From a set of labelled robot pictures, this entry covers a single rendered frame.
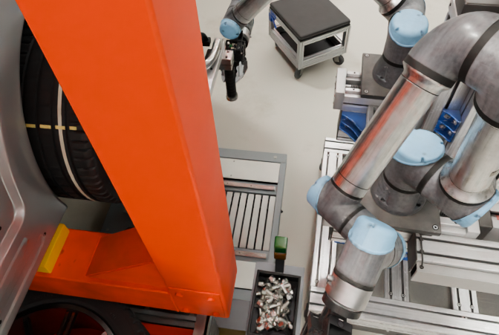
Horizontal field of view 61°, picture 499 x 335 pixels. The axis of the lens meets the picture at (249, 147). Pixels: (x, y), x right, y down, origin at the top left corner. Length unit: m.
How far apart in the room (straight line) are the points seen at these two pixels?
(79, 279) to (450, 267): 1.05
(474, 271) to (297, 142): 1.33
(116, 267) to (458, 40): 0.98
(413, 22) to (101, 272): 1.20
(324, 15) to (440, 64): 1.95
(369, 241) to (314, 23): 2.00
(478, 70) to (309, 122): 1.82
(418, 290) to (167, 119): 1.43
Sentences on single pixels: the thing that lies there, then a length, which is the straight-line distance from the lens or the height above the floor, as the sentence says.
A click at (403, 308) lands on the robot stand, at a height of 0.23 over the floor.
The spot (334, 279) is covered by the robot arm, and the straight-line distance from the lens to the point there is 0.79.
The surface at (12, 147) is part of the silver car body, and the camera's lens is 1.18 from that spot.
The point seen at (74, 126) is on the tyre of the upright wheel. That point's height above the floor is 1.04.
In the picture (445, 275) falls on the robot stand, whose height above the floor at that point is 0.73.
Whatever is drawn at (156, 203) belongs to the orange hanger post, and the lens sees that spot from 0.82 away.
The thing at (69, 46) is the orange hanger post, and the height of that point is 1.55.
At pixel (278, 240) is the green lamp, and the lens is 1.34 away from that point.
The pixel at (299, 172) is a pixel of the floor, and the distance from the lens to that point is 2.28.
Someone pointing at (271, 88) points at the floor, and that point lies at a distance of 2.69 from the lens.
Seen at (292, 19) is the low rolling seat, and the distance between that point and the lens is 2.65.
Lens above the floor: 1.87
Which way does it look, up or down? 52 degrees down
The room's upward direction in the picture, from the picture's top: 4 degrees counter-clockwise
